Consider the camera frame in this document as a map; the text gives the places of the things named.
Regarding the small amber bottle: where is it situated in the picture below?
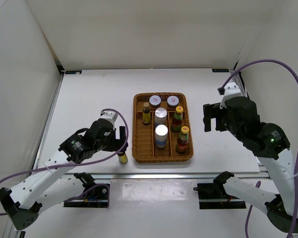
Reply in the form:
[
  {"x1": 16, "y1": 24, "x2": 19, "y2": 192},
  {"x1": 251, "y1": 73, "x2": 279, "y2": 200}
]
[
  {"x1": 143, "y1": 102, "x2": 151, "y2": 125},
  {"x1": 117, "y1": 152, "x2": 128, "y2": 164}
]

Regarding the white lid jar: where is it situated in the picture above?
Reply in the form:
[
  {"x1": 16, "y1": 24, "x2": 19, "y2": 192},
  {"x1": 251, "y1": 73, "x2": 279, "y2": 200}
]
[
  {"x1": 167, "y1": 95, "x2": 179, "y2": 111},
  {"x1": 149, "y1": 95, "x2": 161, "y2": 111}
]

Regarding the silver cap shaker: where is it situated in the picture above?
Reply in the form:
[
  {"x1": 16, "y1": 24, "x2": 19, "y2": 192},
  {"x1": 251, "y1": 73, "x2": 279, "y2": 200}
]
[
  {"x1": 154, "y1": 107, "x2": 168, "y2": 127},
  {"x1": 154, "y1": 124, "x2": 168, "y2": 148}
]

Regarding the red sauce bottle yellow cap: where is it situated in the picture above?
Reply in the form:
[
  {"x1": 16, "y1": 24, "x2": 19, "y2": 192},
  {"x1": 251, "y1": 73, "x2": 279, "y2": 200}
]
[{"x1": 175, "y1": 126, "x2": 190, "y2": 154}]

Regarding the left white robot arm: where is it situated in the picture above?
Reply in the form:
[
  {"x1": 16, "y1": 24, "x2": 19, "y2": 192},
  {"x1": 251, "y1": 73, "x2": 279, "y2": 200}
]
[{"x1": 0, "y1": 119, "x2": 128, "y2": 231}]

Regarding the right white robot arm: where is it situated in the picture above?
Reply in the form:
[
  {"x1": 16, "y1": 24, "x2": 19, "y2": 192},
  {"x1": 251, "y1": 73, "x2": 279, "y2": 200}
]
[{"x1": 203, "y1": 96, "x2": 298, "y2": 233}]

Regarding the brown wicker divided basket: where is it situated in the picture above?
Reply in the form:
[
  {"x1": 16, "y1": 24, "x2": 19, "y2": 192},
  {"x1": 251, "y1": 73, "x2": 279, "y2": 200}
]
[{"x1": 132, "y1": 92, "x2": 194, "y2": 163}]

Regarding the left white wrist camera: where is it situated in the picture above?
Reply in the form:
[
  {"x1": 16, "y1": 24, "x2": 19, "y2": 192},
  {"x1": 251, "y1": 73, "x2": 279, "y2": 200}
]
[{"x1": 100, "y1": 110, "x2": 118, "y2": 127}]

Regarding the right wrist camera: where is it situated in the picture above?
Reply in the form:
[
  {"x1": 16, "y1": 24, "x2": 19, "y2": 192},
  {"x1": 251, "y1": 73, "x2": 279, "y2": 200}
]
[{"x1": 218, "y1": 82, "x2": 241, "y2": 110}]

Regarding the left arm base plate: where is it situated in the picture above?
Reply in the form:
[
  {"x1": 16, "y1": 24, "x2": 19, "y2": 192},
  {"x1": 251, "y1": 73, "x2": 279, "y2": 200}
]
[{"x1": 63, "y1": 180, "x2": 110, "y2": 208}]

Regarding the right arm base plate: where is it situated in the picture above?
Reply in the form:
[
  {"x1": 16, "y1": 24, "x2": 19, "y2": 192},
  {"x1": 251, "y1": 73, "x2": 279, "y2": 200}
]
[{"x1": 193, "y1": 183, "x2": 246, "y2": 210}]

